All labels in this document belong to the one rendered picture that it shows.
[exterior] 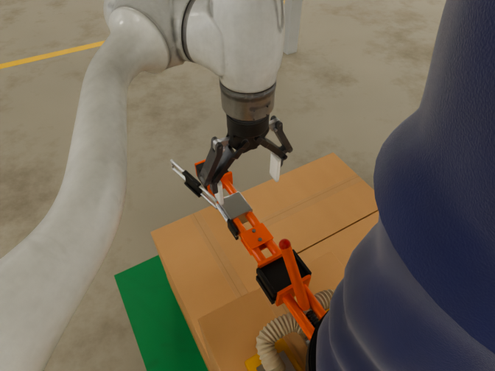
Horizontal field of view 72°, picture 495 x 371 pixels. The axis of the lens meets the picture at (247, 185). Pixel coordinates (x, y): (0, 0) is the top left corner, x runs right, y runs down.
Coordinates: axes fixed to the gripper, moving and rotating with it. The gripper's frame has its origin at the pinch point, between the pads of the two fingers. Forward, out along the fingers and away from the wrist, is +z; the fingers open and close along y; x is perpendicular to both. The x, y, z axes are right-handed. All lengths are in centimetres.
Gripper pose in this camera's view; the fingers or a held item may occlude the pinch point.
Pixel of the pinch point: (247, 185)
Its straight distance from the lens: 74.1
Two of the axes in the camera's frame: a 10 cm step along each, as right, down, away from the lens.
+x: -4.9, -6.6, 5.7
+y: 8.7, -3.7, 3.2
